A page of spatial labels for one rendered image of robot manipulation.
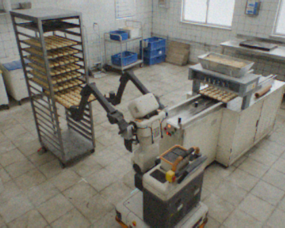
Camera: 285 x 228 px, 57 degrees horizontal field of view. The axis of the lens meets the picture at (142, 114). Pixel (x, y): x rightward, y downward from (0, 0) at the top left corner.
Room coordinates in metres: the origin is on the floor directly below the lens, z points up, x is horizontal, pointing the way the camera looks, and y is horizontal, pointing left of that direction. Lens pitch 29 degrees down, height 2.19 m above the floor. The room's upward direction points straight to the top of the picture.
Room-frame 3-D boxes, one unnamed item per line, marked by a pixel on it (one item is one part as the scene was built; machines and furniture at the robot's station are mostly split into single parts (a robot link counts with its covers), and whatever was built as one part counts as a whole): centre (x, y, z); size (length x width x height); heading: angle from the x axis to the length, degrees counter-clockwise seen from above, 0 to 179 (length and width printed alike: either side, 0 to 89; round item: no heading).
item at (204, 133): (2.52, -0.55, 0.45); 0.70 x 0.34 x 0.90; 133
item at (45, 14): (2.91, 1.02, 0.93); 0.64 x 0.51 x 1.78; 45
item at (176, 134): (2.27, -0.28, 0.77); 0.24 x 0.04 x 0.14; 43
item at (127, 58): (6.35, 0.44, 0.28); 0.56 x 0.38 x 0.20; 143
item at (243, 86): (2.86, -0.92, 1.01); 0.72 x 0.33 x 0.34; 43
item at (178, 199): (1.67, -0.25, 0.59); 0.55 x 0.34 x 0.83; 135
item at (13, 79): (4.65, 2.29, 0.38); 0.64 x 0.54 x 0.77; 44
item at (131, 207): (1.73, -0.18, 0.16); 0.67 x 0.64 x 0.25; 45
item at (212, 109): (2.83, -1.10, 0.87); 2.01 x 0.03 x 0.07; 133
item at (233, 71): (2.86, -0.92, 1.25); 0.56 x 0.29 x 0.14; 43
